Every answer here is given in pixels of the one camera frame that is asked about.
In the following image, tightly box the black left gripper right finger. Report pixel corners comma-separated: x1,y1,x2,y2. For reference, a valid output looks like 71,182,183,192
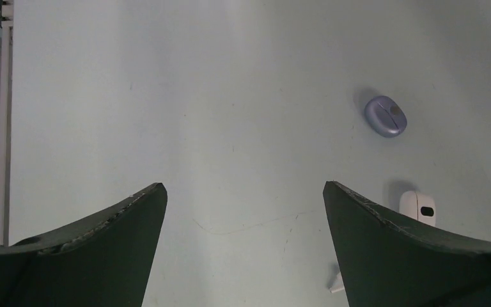
323,181,491,306

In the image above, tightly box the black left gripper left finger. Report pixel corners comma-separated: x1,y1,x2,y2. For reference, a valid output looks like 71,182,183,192
0,183,168,306

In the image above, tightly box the white earbud charging case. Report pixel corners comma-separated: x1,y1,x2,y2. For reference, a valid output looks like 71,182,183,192
399,191,437,227

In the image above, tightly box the purple oval charging case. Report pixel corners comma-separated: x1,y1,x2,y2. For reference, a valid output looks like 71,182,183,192
364,95,407,138

